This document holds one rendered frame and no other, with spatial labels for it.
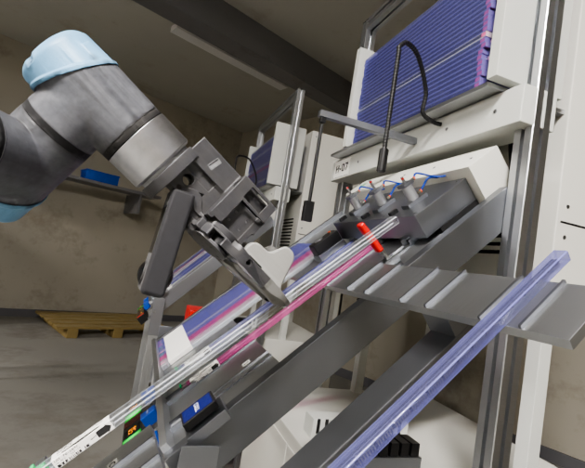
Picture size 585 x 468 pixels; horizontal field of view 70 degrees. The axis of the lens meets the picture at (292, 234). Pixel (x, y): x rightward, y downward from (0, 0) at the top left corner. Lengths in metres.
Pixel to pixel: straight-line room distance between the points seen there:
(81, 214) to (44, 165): 4.91
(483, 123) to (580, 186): 0.23
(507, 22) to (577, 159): 0.30
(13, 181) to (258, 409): 0.42
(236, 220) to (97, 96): 0.18
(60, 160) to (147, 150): 0.08
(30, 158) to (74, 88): 0.08
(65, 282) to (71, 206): 0.86
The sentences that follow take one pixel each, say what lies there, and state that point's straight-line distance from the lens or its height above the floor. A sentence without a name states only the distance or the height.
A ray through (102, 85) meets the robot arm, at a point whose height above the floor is 1.14.
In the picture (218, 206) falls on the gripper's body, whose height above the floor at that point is 1.05.
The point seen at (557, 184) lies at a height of 1.24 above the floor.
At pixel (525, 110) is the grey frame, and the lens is 0.85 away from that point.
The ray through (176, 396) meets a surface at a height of 0.74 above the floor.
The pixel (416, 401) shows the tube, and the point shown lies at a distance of 0.36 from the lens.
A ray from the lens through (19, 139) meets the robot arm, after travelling 0.44.
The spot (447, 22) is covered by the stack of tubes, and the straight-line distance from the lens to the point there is 1.08.
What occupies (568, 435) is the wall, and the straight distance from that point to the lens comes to 3.52.
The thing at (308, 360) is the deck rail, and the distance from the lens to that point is 0.65.
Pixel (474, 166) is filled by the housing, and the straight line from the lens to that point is 0.84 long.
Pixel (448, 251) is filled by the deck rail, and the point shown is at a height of 1.07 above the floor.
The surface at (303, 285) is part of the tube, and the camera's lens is 0.53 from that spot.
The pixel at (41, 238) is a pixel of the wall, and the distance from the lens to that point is 5.30.
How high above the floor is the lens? 1.00
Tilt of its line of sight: 4 degrees up
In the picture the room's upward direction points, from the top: 9 degrees clockwise
